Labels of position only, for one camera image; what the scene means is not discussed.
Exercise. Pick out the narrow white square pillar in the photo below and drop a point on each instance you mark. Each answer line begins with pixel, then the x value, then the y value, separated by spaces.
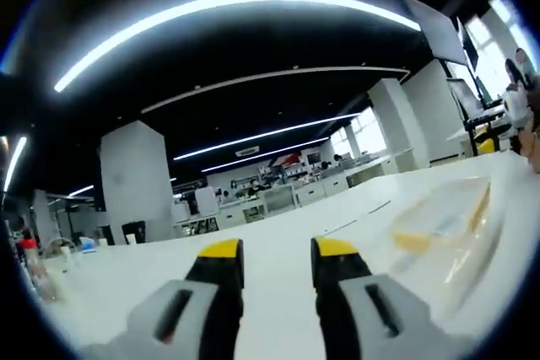
pixel 396 124

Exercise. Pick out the wide white square pillar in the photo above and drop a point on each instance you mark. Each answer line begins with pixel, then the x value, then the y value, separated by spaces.
pixel 135 183

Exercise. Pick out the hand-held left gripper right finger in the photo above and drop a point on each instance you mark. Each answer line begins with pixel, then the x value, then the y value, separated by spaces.
pixel 379 313

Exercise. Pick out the clear bottle red cap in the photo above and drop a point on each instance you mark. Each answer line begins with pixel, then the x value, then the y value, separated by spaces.
pixel 28 250

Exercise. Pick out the small dark monitor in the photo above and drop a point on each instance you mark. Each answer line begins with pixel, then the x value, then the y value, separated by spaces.
pixel 470 46

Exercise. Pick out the grey mesh office chair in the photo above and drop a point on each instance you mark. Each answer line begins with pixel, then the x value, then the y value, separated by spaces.
pixel 279 200

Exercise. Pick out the large dark monitor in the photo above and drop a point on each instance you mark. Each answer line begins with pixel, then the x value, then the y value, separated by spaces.
pixel 439 31

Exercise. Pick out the person in white shirt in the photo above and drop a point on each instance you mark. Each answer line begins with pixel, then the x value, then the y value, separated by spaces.
pixel 510 71

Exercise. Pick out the white office desk row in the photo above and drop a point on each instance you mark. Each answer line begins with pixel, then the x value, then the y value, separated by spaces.
pixel 312 191

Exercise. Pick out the clear storage box yellow latches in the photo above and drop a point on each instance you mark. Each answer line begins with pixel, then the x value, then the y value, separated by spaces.
pixel 447 225

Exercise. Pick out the tall white cabinet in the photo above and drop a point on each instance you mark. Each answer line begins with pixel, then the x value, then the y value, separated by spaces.
pixel 206 200

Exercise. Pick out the red white wall banner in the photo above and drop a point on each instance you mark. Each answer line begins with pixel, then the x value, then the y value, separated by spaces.
pixel 291 160

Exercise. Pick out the small blue pack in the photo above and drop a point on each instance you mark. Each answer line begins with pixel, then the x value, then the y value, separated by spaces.
pixel 88 246

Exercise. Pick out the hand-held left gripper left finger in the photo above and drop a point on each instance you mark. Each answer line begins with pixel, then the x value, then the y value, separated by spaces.
pixel 160 318

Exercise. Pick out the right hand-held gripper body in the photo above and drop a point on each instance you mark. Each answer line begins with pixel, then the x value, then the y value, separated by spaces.
pixel 518 108

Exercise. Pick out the ceiling air vent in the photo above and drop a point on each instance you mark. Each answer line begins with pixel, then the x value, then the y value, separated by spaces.
pixel 248 151

